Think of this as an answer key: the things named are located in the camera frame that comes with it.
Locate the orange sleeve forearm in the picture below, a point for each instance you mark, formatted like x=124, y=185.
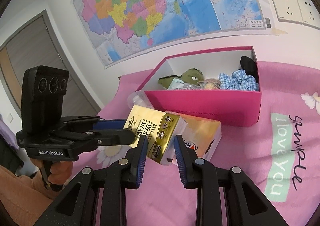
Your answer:
x=25, y=198

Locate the green frog plush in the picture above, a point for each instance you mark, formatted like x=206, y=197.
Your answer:
x=191, y=76

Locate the blue gingham scrunchie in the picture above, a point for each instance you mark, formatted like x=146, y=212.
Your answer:
x=238, y=80

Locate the black scrunchie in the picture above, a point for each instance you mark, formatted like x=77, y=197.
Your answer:
x=249, y=66

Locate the white pink wipes packet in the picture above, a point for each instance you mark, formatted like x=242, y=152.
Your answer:
x=178, y=84

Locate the grey door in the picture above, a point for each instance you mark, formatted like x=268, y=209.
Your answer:
x=35, y=43

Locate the pink cardboard box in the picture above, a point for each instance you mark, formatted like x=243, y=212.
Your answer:
x=230, y=107

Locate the white wall socket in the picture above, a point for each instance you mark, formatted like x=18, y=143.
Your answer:
x=288, y=11

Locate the pink floral table cloth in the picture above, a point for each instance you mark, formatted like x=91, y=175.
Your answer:
x=280, y=154

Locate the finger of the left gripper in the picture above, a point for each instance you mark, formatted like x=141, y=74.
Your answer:
x=105, y=123
x=110, y=138

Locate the white wall switch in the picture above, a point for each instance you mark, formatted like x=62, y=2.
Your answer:
x=309, y=13

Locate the colourful wall map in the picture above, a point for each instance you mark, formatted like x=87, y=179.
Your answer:
x=122, y=29

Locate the pastel tissue pack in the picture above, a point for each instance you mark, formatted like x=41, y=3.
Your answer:
x=201, y=134

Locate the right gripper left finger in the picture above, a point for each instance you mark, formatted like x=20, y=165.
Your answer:
x=98, y=193

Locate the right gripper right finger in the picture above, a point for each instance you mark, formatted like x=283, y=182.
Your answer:
x=222, y=193

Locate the left hand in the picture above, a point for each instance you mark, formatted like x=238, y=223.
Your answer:
x=60, y=173

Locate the gold tissue packet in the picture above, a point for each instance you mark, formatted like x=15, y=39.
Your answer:
x=159, y=128

